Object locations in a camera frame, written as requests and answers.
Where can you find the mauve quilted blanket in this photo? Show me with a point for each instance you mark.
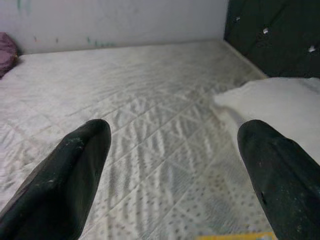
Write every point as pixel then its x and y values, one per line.
pixel 7 52

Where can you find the white pillow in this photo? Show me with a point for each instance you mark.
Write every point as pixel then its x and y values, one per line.
pixel 275 105

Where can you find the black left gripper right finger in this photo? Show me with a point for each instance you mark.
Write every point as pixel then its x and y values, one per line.
pixel 287 190

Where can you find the beige quilted mattress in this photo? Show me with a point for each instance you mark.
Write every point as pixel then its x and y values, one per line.
pixel 150 100

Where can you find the colourful children's book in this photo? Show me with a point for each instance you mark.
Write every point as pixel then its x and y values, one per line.
pixel 235 237

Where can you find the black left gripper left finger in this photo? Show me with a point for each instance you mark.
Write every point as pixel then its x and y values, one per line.
pixel 55 190

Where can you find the dark tufted headboard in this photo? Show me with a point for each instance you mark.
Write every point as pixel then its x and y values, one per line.
pixel 275 37

